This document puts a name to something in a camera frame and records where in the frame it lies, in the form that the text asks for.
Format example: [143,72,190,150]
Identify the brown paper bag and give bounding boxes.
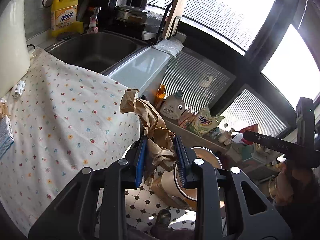
[120,89,177,179]

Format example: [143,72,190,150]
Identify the orange round trash bin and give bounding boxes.
[161,146,222,211]

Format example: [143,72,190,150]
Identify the right hand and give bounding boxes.
[273,160,319,206]

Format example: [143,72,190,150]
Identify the green detergent refill pouch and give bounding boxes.
[187,107,225,137]

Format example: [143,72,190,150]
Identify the white laundry detergent jug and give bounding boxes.
[160,89,185,120]

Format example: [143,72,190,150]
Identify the orange spray bottle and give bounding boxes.
[154,84,165,109]

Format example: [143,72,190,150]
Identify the floral white tablecloth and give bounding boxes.
[1,48,139,235]

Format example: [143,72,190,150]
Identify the white folded dishcloth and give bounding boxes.
[153,37,184,57]

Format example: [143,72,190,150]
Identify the stainless steel sink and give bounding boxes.
[46,32,148,75]

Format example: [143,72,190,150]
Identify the light blue cardboard box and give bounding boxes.
[0,116,15,158]

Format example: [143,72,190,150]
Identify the pink soap dispenser bottle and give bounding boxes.
[87,7,101,34]

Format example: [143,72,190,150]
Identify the wooden cutting board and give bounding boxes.
[162,0,184,39]

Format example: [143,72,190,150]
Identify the black dish rack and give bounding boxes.
[107,0,165,38]

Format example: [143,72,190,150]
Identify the cream air fryer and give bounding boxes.
[0,0,30,96]

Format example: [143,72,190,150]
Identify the yellow detergent bottle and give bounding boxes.
[51,0,84,37]

